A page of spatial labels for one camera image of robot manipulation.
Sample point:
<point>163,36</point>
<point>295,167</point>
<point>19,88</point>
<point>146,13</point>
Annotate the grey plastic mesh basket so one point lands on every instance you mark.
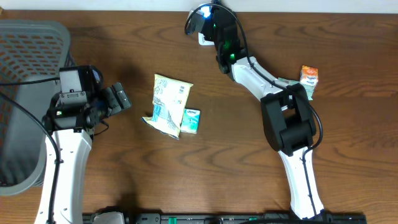
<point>32,53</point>

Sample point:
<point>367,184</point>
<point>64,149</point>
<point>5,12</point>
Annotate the mint wet wipes pack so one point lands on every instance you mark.
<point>309,89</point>

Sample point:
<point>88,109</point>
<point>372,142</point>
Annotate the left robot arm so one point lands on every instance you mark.
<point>62,194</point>

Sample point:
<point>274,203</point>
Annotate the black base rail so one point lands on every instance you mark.
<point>155,218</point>

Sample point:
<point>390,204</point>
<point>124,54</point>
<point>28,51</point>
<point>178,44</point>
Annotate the white barcode scanner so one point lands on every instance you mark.
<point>202,41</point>

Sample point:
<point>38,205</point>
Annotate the teal tissue pack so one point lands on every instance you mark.
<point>190,121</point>

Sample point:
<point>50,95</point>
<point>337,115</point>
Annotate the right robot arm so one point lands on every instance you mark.
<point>289,120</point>

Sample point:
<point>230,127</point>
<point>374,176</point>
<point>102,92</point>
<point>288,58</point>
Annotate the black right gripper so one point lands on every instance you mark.
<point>205,33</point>

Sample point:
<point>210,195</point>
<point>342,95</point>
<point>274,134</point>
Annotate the white snack bag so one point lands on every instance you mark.
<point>169,100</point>

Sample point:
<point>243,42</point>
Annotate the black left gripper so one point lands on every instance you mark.
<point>119,95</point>

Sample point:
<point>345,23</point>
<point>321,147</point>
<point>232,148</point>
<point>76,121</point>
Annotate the orange tissue pack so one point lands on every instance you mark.
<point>309,76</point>

